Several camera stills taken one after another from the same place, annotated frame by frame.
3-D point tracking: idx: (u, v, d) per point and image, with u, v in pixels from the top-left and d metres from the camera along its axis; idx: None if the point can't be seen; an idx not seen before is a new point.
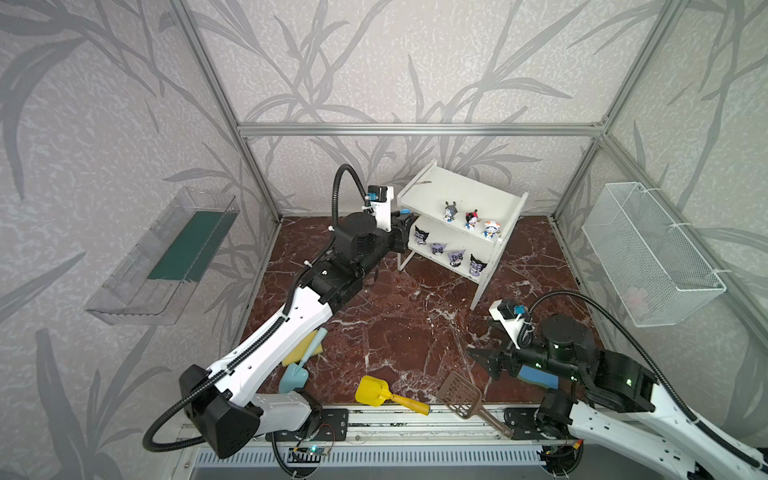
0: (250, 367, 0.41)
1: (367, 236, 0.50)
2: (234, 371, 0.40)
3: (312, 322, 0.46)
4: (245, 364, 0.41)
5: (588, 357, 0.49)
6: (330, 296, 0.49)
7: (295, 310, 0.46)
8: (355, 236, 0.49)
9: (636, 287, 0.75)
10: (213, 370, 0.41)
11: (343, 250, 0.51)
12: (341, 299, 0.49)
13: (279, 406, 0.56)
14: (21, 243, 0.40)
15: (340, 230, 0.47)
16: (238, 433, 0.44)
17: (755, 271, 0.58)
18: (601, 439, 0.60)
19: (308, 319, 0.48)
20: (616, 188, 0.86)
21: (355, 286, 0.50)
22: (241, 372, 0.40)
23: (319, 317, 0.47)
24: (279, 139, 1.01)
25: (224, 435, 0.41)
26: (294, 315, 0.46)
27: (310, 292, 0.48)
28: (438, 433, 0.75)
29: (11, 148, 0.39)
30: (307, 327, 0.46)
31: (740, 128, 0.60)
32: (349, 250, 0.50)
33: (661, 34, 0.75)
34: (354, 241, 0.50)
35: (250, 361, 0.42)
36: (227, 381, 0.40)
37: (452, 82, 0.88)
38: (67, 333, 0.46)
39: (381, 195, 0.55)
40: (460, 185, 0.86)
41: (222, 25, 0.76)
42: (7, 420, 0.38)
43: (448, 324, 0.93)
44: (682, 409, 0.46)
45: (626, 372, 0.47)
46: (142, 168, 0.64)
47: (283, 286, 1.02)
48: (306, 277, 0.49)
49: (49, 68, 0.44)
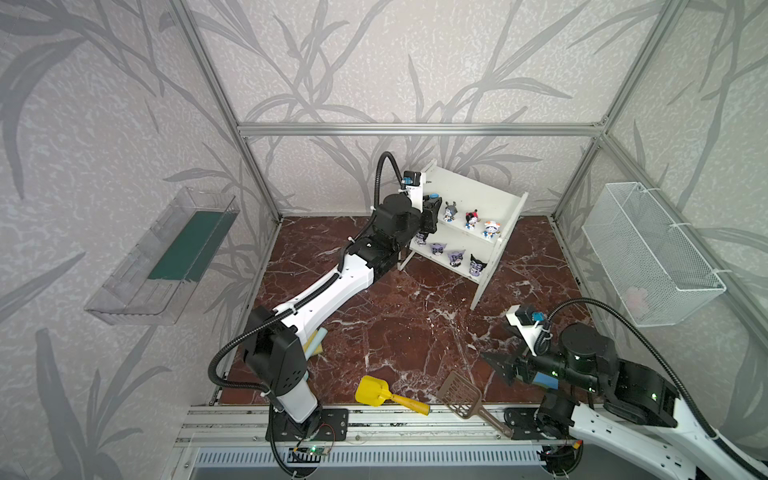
0: (312, 311, 0.47)
1: (402, 213, 0.57)
2: (298, 311, 0.46)
3: (359, 282, 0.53)
4: (307, 307, 0.47)
5: (611, 368, 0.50)
6: (375, 264, 0.56)
7: (347, 271, 0.52)
8: (393, 214, 0.56)
9: (636, 286, 0.75)
10: (281, 307, 0.46)
11: (383, 227, 0.59)
12: (381, 271, 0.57)
13: (303, 384, 0.60)
14: (21, 243, 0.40)
15: (381, 209, 0.55)
16: (290, 373, 0.48)
17: (755, 271, 0.58)
18: (604, 441, 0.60)
19: (357, 279, 0.55)
20: (615, 188, 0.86)
21: (393, 259, 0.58)
22: (304, 313, 0.46)
23: (364, 281, 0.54)
24: (279, 139, 1.01)
25: (284, 369, 0.45)
26: (346, 275, 0.52)
27: (357, 258, 0.54)
28: (437, 433, 0.75)
29: (11, 148, 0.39)
30: (355, 287, 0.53)
31: (741, 128, 0.60)
32: (389, 226, 0.58)
33: (661, 34, 0.75)
34: (393, 218, 0.57)
35: (311, 305, 0.47)
36: (292, 317, 0.45)
37: (452, 83, 0.88)
38: (67, 333, 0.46)
39: (414, 179, 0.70)
40: (461, 185, 0.86)
41: (222, 25, 0.76)
42: (7, 420, 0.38)
43: (448, 324, 0.93)
44: (702, 425, 0.45)
45: (650, 385, 0.46)
46: (142, 168, 0.64)
47: (283, 286, 1.02)
48: (352, 248, 0.56)
49: (49, 68, 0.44)
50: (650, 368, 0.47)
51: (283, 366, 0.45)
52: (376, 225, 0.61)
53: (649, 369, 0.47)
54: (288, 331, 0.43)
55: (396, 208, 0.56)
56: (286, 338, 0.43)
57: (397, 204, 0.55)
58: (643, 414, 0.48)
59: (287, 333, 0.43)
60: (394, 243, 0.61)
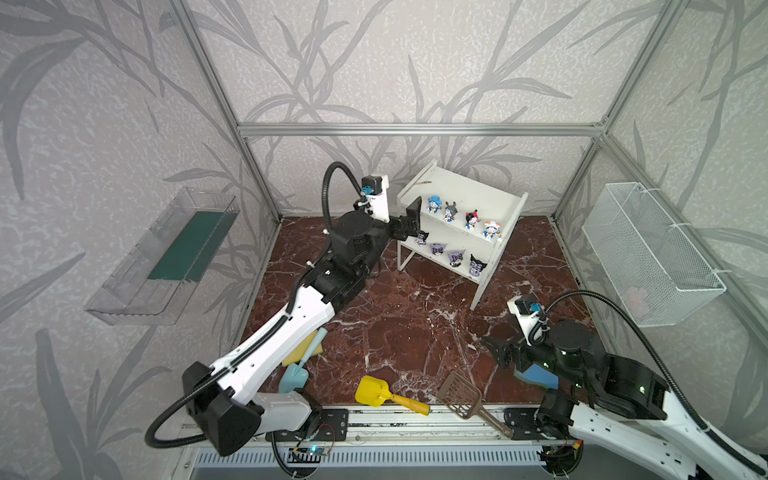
0: (254, 366, 0.42)
1: (362, 236, 0.49)
2: (236, 369, 0.41)
3: (316, 320, 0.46)
4: (248, 362, 0.41)
5: (597, 362, 0.48)
6: (333, 297, 0.49)
7: (297, 310, 0.46)
8: (349, 237, 0.47)
9: (636, 286, 0.75)
10: (216, 366, 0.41)
11: (340, 252, 0.54)
12: (343, 301, 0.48)
13: (281, 406, 0.56)
14: (21, 243, 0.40)
15: (335, 231, 0.46)
16: (237, 436, 0.44)
17: (755, 272, 0.58)
18: (604, 441, 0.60)
19: (310, 319, 0.48)
20: (616, 188, 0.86)
21: (358, 286, 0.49)
22: (243, 370, 0.41)
23: (322, 317, 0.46)
24: (279, 139, 1.01)
25: (226, 437, 0.42)
26: (296, 314, 0.46)
27: (312, 292, 0.48)
28: (438, 433, 0.75)
29: (11, 148, 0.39)
30: (310, 326, 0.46)
31: (741, 128, 0.60)
32: (346, 253, 0.51)
33: (662, 34, 0.75)
34: (350, 242, 0.48)
35: (253, 359, 0.42)
36: (230, 378, 0.40)
37: (452, 83, 0.88)
38: (67, 333, 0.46)
39: (376, 187, 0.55)
40: (460, 185, 0.86)
41: (222, 25, 0.76)
42: (7, 420, 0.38)
43: (448, 324, 0.93)
44: (693, 417, 0.45)
45: (638, 378, 0.46)
46: (142, 168, 0.64)
47: (283, 286, 1.02)
48: (307, 278, 0.49)
49: (50, 69, 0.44)
50: (638, 362, 0.48)
51: (228, 429, 0.41)
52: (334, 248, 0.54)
53: (638, 363, 0.48)
54: (223, 396, 0.38)
55: (355, 230, 0.47)
56: (222, 405, 0.38)
57: (354, 224, 0.46)
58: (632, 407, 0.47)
59: (223, 399, 0.38)
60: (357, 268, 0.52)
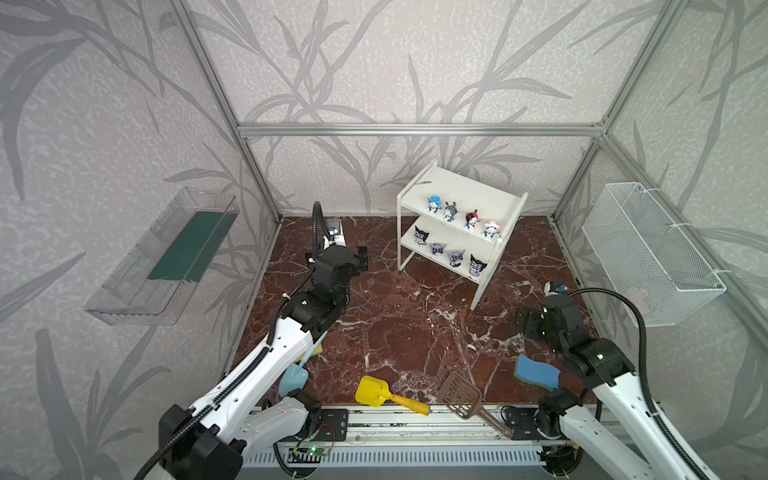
0: (236, 400, 0.42)
1: (345, 263, 0.55)
2: (219, 406, 0.41)
3: (294, 349, 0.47)
4: (231, 397, 0.42)
5: (568, 323, 0.57)
6: (311, 325, 0.52)
7: (278, 342, 0.48)
8: (333, 265, 0.54)
9: (636, 286, 0.75)
10: (197, 407, 0.40)
11: (322, 280, 0.56)
12: (321, 328, 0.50)
13: (268, 427, 0.54)
14: (21, 243, 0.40)
15: (320, 260, 0.52)
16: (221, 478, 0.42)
17: (755, 272, 0.58)
18: (584, 437, 0.61)
19: (291, 348, 0.50)
20: (616, 188, 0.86)
21: (335, 313, 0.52)
22: (226, 406, 0.41)
23: (302, 346, 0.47)
24: (279, 139, 1.01)
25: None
26: (278, 346, 0.47)
27: (291, 322, 0.50)
28: (438, 433, 0.75)
29: (11, 148, 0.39)
30: (291, 356, 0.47)
31: (741, 128, 0.60)
32: (329, 280, 0.55)
33: (661, 34, 0.75)
34: (334, 269, 0.55)
35: (236, 394, 0.42)
36: (212, 416, 0.40)
37: (452, 83, 0.88)
38: (67, 333, 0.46)
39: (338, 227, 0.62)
40: (460, 185, 0.86)
41: (222, 25, 0.76)
42: (7, 420, 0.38)
43: (448, 324, 0.93)
44: (646, 398, 0.47)
45: (606, 350, 0.52)
46: (142, 168, 0.64)
47: (283, 287, 1.02)
48: (286, 308, 0.52)
49: (50, 68, 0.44)
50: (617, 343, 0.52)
51: (213, 469, 0.40)
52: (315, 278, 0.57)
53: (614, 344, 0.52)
54: (207, 434, 0.38)
55: (338, 257, 0.53)
56: (207, 443, 0.37)
57: (338, 252, 0.53)
58: (588, 367, 0.52)
59: (208, 437, 0.38)
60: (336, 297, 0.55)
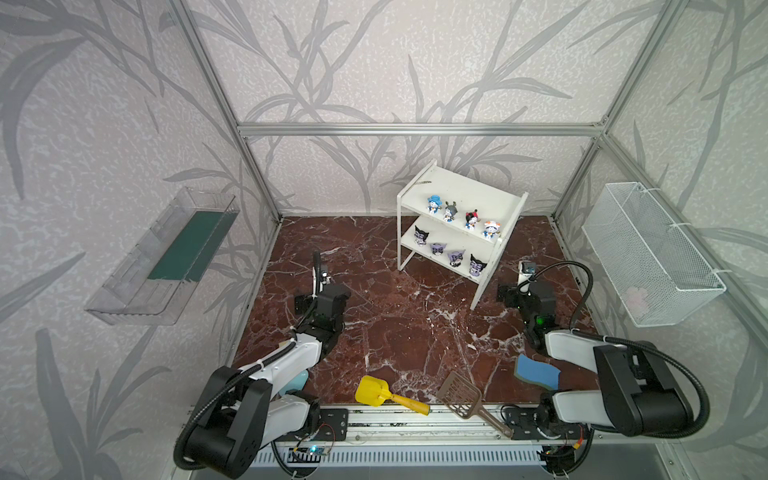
0: (276, 369, 0.48)
1: (340, 295, 0.70)
2: (265, 369, 0.47)
3: (311, 351, 0.61)
4: (271, 366, 0.48)
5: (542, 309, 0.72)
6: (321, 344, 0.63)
7: (301, 344, 0.57)
8: (334, 297, 0.68)
9: (636, 286, 0.75)
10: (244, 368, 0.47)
11: (325, 310, 0.69)
12: (326, 349, 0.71)
13: (277, 414, 0.54)
14: (21, 243, 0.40)
15: (321, 295, 0.67)
16: (252, 440, 0.43)
17: (755, 271, 0.58)
18: (574, 398, 0.60)
19: (307, 348, 0.59)
20: (616, 188, 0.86)
21: (334, 336, 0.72)
22: (269, 370, 0.47)
23: (313, 348, 0.61)
24: (279, 139, 1.01)
25: (251, 434, 0.43)
26: (300, 344, 0.56)
27: (307, 336, 0.60)
28: (438, 433, 0.75)
29: (11, 148, 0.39)
30: (307, 354, 0.59)
31: (741, 128, 0.60)
32: (329, 309, 0.69)
33: (661, 34, 0.75)
34: (334, 300, 0.69)
35: (275, 364, 0.49)
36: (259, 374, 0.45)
37: (452, 82, 0.88)
38: (67, 333, 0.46)
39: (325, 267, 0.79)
40: (459, 185, 0.86)
41: (221, 25, 0.75)
42: (7, 420, 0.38)
43: (448, 324, 0.93)
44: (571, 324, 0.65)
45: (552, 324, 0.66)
46: (142, 168, 0.64)
47: (283, 286, 1.02)
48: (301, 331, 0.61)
49: (50, 68, 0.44)
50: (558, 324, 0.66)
51: (254, 422, 0.43)
52: (318, 310, 0.70)
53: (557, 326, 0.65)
54: (257, 383, 0.43)
55: (334, 291, 0.67)
56: (262, 386, 0.43)
57: (334, 286, 0.67)
58: (540, 342, 0.70)
59: (260, 383, 0.43)
60: (334, 324, 0.68)
